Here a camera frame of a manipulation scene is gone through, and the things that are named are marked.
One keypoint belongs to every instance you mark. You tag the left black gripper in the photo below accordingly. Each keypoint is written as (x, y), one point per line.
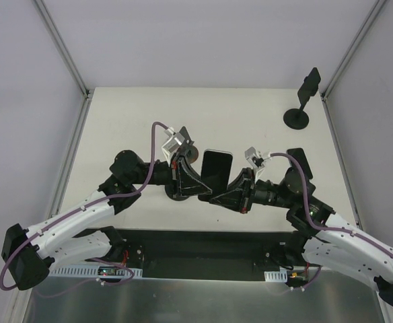
(175, 175)

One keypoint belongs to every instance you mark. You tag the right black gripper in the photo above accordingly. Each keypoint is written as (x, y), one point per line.
(247, 190)

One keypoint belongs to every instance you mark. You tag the black clamp phone stand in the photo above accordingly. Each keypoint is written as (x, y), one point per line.
(296, 118)
(173, 194)

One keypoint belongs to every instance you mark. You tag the white-edged black phone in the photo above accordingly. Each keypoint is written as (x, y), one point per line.
(216, 168)

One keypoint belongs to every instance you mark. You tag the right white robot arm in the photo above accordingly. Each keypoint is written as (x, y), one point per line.
(325, 238)

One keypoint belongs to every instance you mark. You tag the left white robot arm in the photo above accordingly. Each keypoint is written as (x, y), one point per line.
(31, 254)

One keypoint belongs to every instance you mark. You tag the grey stand with wooden base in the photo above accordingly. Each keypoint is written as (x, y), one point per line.
(187, 148)

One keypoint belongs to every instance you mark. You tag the blue-edged black phone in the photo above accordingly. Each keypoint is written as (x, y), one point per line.
(299, 155)

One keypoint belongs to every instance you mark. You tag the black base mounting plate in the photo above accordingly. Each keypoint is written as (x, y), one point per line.
(209, 255)

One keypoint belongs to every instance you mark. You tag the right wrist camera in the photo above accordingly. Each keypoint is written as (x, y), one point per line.
(257, 160)

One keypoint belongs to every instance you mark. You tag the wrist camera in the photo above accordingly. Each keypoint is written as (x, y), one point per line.
(257, 160)
(175, 140)

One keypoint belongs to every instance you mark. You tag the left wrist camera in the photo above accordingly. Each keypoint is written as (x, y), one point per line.
(175, 140)

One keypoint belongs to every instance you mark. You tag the right white cable duct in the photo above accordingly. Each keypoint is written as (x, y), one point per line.
(284, 275)

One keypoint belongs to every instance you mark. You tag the white cable duct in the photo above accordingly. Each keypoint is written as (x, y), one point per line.
(284, 275)
(95, 271)

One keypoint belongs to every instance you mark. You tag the left white cable duct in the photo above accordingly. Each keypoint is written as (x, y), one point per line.
(95, 271)

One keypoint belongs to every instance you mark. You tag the aluminium frame post left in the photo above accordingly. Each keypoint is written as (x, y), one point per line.
(61, 47)

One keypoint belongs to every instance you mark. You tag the aluminium frame post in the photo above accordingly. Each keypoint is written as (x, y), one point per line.
(358, 39)
(61, 47)

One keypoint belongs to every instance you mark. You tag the aluminium frame post right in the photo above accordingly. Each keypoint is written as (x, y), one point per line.
(358, 39)

